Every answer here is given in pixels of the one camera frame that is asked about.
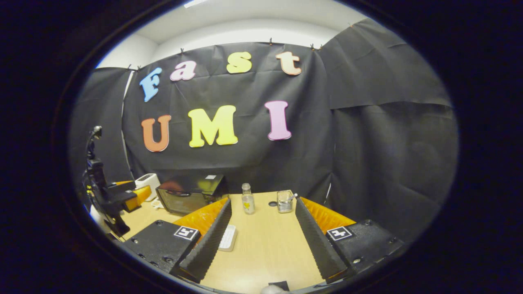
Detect clear glass cup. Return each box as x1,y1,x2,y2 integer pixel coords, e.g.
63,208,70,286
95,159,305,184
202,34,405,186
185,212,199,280
277,190,294,214

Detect clear glass bottle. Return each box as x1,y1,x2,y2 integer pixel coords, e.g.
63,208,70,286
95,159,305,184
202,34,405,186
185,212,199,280
241,183,255,215

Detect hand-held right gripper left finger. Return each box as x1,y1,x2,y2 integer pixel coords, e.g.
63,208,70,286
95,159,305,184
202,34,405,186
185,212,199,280
123,198,232,283

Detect black electric oven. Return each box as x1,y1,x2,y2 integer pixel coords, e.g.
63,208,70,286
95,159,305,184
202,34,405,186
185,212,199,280
156,175,229,216

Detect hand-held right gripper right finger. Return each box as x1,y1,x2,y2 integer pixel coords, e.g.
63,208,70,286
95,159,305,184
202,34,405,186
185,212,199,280
295,197,405,284

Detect white toaster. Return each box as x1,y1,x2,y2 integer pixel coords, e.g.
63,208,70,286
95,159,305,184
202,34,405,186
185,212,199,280
135,174,161,202

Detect white rectangular food tray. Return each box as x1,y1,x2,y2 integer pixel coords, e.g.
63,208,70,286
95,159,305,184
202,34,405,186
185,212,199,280
218,224,238,252

